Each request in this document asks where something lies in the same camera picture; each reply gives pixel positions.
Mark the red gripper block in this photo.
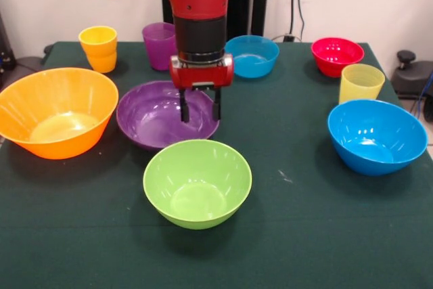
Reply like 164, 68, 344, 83
168, 53, 235, 123

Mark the small blue bowl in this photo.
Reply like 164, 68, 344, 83
224, 35, 280, 79

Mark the large blue bowl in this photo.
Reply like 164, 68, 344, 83
327, 99, 429, 177

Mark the small red bowl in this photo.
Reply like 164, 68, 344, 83
311, 37, 365, 79

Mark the pale yellow translucent cup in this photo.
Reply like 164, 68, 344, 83
338, 63, 386, 106

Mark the orange yellow cup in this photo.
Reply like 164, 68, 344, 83
78, 25, 118, 74

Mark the purple bowl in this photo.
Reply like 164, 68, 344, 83
116, 81, 221, 152

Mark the black floor device with knob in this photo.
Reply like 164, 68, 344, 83
392, 49, 433, 100

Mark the large orange bowl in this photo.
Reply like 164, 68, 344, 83
0, 67, 120, 160

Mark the blue cable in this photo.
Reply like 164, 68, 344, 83
416, 74, 433, 119

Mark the green bowl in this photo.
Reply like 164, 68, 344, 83
142, 139, 253, 231

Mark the dark green tablecloth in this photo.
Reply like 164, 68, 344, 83
0, 41, 433, 289

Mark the purple cup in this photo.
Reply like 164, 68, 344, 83
141, 22, 177, 72

